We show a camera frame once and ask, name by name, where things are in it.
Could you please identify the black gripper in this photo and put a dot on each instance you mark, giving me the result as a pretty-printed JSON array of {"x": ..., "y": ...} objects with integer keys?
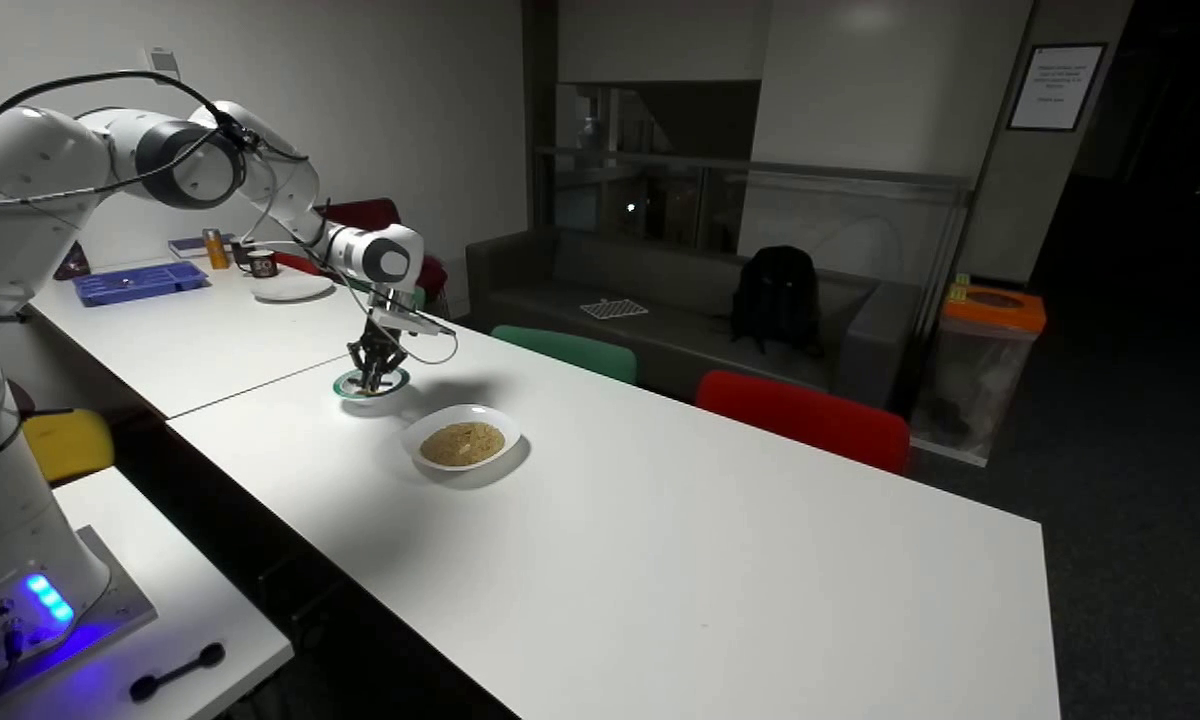
[{"x": 377, "y": 340}]

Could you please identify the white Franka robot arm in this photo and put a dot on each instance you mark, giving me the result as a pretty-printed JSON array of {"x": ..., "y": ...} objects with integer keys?
[{"x": 41, "y": 175}]

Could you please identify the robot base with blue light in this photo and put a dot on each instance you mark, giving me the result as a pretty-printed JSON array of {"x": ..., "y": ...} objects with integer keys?
[{"x": 55, "y": 624}]

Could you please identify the bowl with food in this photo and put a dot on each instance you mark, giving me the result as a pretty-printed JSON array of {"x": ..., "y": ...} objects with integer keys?
[{"x": 425, "y": 454}]

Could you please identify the white plate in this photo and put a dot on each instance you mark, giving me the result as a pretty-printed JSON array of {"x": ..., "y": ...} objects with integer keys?
[{"x": 292, "y": 288}]

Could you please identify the brown granular food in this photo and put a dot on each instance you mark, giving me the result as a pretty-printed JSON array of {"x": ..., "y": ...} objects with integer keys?
[{"x": 461, "y": 444}]

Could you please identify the dark cup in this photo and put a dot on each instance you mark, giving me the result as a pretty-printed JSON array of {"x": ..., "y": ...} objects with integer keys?
[{"x": 261, "y": 266}]

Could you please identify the dark red chair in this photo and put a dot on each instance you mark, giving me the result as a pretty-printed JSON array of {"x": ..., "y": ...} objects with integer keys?
[{"x": 361, "y": 211}]

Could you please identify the small green chair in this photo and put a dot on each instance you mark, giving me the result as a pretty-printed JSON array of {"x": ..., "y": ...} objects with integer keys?
[{"x": 566, "y": 353}]

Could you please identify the orange bottle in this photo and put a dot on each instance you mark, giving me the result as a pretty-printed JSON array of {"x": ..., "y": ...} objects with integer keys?
[{"x": 217, "y": 249}]

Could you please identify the open book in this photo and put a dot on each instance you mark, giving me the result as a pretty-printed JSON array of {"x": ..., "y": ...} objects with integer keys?
[{"x": 612, "y": 310}]

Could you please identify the blue flat box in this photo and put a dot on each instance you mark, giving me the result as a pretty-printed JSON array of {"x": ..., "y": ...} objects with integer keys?
[{"x": 142, "y": 283}]

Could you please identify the yellow stool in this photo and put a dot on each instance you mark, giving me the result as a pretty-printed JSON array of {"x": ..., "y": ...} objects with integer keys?
[{"x": 70, "y": 444}]

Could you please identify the grey sofa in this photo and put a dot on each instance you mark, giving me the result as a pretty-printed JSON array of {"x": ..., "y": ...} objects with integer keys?
[{"x": 681, "y": 287}]

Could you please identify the dark standing phone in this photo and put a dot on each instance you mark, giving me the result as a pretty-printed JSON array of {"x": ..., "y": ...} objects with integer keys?
[{"x": 75, "y": 262}]

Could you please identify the black dumbbell shaped tool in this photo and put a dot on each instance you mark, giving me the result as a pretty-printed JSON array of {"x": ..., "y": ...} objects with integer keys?
[{"x": 174, "y": 672}]

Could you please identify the black backpack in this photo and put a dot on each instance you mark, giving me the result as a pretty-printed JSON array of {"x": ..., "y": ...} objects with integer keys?
[{"x": 776, "y": 301}]

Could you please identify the orange lidded bin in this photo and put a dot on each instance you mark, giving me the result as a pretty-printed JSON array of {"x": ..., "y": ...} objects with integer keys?
[{"x": 980, "y": 362}]

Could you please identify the paper wall notice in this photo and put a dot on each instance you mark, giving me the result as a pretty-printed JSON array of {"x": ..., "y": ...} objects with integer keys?
[{"x": 1054, "y": 85}]

